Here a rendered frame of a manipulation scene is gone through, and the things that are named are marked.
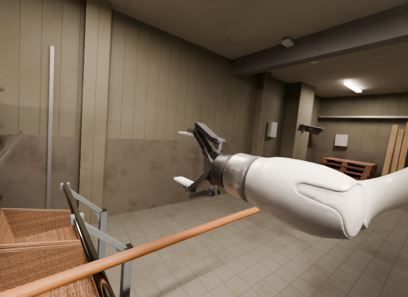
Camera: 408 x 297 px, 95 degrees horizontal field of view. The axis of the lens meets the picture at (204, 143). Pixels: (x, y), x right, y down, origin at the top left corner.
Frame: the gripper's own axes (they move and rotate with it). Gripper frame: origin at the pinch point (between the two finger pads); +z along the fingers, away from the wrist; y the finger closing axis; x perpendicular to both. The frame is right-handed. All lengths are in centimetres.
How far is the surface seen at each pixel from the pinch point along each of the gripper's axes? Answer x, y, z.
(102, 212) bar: 1, 55, 91
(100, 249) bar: 1, 82, 90
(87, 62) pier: 14, -82, 264
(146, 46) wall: 100, -136, 277
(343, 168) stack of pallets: 699, 77, 109
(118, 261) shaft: -14.8, 29.4, 4.2
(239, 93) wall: 337, -102, 264
